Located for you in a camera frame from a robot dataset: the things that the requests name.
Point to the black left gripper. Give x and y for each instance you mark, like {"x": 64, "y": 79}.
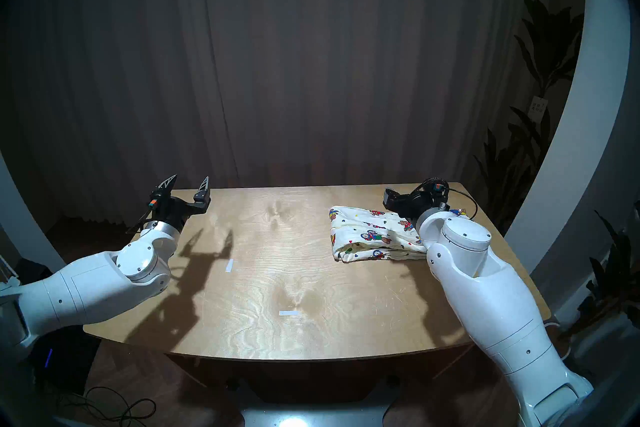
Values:
{"x": 172, "y": 213}

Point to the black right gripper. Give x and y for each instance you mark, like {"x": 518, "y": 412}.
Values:
{"x": 420, "y": 205}

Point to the white bear print pants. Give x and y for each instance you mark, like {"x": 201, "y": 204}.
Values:
{"x": 370, "y": 236}

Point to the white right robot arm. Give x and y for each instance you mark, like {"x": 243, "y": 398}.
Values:
{"x": 490, "y": 301}

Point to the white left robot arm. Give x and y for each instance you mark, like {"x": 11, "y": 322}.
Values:
{"x": 90, "y": 291}

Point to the white tape strip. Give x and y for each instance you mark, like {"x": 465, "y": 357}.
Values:
{"x": 229, "y": 266}
{"x": 289, "y": 313}

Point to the white plant tag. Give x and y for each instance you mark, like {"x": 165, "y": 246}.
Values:
{"x": 539, "y": 106}

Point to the narrow grey curved arch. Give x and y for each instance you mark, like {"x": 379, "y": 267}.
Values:
{"x": 25, "y": 231}

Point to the wide white curved arch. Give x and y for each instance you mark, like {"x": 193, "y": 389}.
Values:
{"x": 585, "y": 141}

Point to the brown pleated curtain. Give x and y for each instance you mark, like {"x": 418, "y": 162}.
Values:
{"x": 300, "y": 56}

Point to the tall dark leafy plant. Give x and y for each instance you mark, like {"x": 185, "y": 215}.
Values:
{"x": 545, "y": 46}

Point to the black computer case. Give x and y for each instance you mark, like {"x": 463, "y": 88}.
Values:
{"x": 65, "y": 361}

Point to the dark potted plant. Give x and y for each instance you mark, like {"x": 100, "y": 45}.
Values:
{"x": 615, "y": 281}

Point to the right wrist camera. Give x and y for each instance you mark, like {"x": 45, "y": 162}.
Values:
{"x": 391, "y": 198}

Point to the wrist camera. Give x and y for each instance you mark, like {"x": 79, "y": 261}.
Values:
{"x": 391, "y": 198}
{"x": 152, "y": 203}

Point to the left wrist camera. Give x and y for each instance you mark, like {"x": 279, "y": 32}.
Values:
{"x": 152, "y": 203}

